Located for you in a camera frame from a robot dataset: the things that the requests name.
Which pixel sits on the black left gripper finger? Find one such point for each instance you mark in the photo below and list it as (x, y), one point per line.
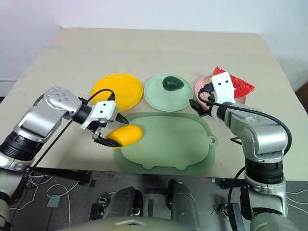
(109, 142)
(122, 118)

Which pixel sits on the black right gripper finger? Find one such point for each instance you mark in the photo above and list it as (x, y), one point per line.
(195, 104)

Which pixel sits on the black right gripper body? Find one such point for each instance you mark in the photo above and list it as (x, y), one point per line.
(205, 112)

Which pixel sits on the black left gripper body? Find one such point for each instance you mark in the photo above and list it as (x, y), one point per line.
(96, 128)

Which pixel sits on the yellow mango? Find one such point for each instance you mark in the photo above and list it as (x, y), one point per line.
(127, 134)

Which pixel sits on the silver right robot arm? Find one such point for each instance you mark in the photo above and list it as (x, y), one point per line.
(262, 134)

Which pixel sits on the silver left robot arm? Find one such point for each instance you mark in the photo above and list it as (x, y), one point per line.
(41, 120)

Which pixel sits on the pink plate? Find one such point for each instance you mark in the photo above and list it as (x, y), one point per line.
(201, 84)

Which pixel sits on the pale green plate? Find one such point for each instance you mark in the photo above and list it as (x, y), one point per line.
(166, 101)

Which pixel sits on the yellow plate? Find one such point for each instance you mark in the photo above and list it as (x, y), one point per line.
(125, 89)

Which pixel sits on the dark green avocado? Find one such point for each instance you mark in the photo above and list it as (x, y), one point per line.
(172, 83)

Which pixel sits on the red watermelon slice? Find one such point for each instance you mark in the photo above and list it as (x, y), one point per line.
(241, 87)

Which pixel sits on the green silicone mat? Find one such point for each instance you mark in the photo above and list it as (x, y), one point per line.
(168, 144)

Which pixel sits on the dark rounded robot leg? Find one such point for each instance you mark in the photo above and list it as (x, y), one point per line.
(125, 202)
(184, 202)

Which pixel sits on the grey floor box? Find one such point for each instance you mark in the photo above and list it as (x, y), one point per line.
(53, 202)

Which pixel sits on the olive robot torso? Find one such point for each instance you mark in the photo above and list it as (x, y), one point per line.
(149, 223)

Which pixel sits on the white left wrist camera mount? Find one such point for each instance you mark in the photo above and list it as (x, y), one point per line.
(103, 111)

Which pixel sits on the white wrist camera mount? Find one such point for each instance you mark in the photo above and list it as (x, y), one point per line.
(103, 111)
(223, 90)

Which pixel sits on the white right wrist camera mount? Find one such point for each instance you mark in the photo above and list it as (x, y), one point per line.
(223, 90)

